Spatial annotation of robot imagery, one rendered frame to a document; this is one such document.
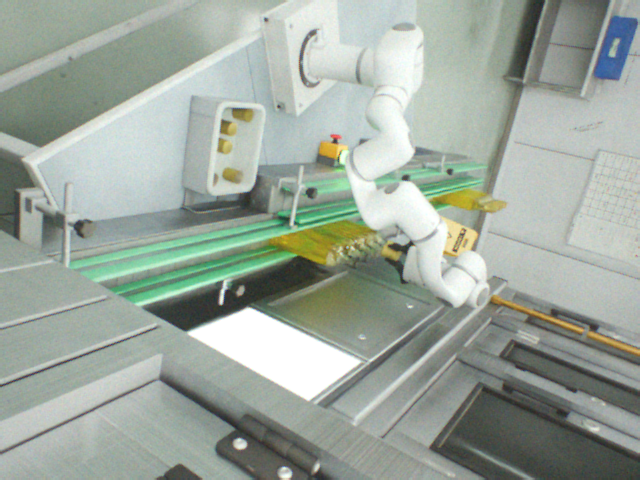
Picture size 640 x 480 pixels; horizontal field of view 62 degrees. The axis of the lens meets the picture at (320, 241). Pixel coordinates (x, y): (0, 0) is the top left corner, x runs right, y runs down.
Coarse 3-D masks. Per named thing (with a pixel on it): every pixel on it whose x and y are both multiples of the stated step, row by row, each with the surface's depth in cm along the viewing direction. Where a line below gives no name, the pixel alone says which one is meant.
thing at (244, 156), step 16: (224, 112) 133; (256, 112) 135; (240, 128) 139; (256, 128) 136; (240, 144) 140; (256, 144) 137; (224, 160) 139; (240, 160) 141; (256, 160) 139; (208, 176) 126; (224, 192) 132; (240, 192) 137
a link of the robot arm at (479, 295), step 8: (464, 256) 127; (472, 256) 126; (480, 256) 127; (456, 264) 127; (464, 264) 126; (472, 264) 125; (480, 264) 126; (472, 272) 125; (480, 272) 126; (480, 280) 127; (480, 288) 130; (488, 288) 132; (472, 296) 130; (480, 296) 130; (464, 304) 133; (472, 304) 131; (480, 304) 132
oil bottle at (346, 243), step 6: (312, 228) 149; (318, 228) 150; (318, 234) 146; (324, 234) 145; (330, 234) 146; (336, 234) 147; (336, 240) 143; (342, 240) 143; (348, 240) 144; (342, 246) 142; (348, 246) 143; (348, 252) 143
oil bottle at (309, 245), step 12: (276, 240) 146; (288, 240) 144; (300, 240) 142; (312, 240) 140; (324, 240) 142; (300, 252) 143; (312, 252) 141; (324, 252) 139; (336, 252) 138; (324, 264) 139; (336, 264) 140
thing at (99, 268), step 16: (448, 192) 242; (256, 224) 138; (272, 224) 141; (304, 224) 147; (320, 224) 152; (176, 240) 116; (192, 240) 118; (208, 240) 121; (224, 240) 122; (240, 240) 124; (256, 240) 128; (96, 256) 100; (112, 256) 101; (128, 256) 103; (144, 256) 105; (160, 256) 106; (176, 256) 107; (192, 256) 110; (80, 272) 93; (96, 272) 93; (112, 272) 95; (128, 272) 97
